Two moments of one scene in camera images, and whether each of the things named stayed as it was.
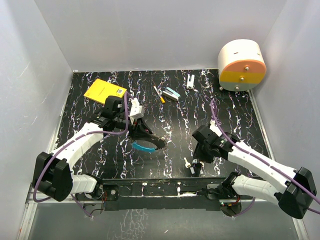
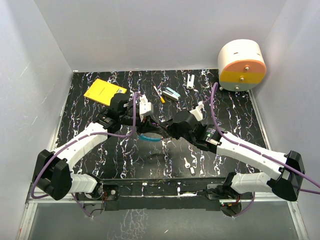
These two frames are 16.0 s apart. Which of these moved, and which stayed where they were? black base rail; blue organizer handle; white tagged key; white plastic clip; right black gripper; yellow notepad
Moved: right black gripper; blue organizer handle
Stayed: white tagged key; black base rail; white plastic clip; yellow notepad
